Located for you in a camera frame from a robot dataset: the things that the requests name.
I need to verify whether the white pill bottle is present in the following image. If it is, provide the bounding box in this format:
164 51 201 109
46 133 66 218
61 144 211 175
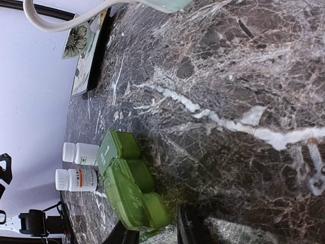
55 169 98 192
62 142 100 166

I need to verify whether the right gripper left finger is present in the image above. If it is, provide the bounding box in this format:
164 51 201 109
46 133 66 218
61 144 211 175
103 221 140 244

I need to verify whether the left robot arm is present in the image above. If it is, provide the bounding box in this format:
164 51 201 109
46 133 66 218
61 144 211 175
1 201 66 241

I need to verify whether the green weekly pill organizer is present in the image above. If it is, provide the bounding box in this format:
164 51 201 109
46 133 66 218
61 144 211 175
96 130 172 242

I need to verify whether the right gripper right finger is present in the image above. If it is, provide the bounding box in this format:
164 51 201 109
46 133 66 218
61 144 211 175
177 204 211 244

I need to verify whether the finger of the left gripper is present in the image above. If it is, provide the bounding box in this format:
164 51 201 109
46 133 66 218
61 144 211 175
1 153 13 185

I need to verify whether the teal bowl on plate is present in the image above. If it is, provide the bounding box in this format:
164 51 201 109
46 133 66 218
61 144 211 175
61 22 94 59

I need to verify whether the floral square plate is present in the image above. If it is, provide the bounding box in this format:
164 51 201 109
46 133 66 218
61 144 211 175
71 8 111 98

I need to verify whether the cream ceramic mug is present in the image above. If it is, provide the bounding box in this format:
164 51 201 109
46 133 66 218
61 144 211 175
22 0 193 33

